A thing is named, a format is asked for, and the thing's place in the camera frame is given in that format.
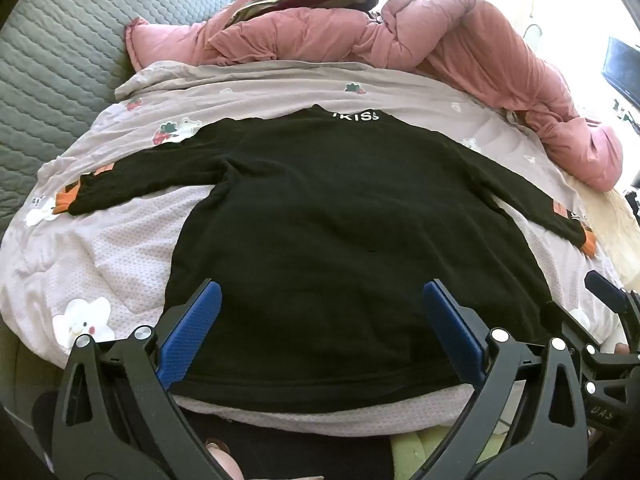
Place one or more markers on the pink duvet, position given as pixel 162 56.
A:
pixel 450 45

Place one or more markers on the lilac printed blanket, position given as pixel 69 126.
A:
pixel 125 240

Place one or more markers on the pink frilled pillow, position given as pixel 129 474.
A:
pixel 152 40

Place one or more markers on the person's black pants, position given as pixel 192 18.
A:
pixel 295 447

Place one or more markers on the black sweater with orange cuffs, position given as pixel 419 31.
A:
pixel 325 235

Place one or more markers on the grey quilted pillow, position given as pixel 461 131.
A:
pixel 65 60

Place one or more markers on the green fleece robe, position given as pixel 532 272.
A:
pixel 420 450

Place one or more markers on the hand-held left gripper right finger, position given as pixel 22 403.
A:
pixel 452 332

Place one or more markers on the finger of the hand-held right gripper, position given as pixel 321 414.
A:
pixel 607 292
pixel 580 332

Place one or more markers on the dark monitor screen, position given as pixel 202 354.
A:
pixel 622 67

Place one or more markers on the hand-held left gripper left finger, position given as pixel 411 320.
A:
pixel 192 332

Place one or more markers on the cream fluffy blanket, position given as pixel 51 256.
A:
pixel 615 225

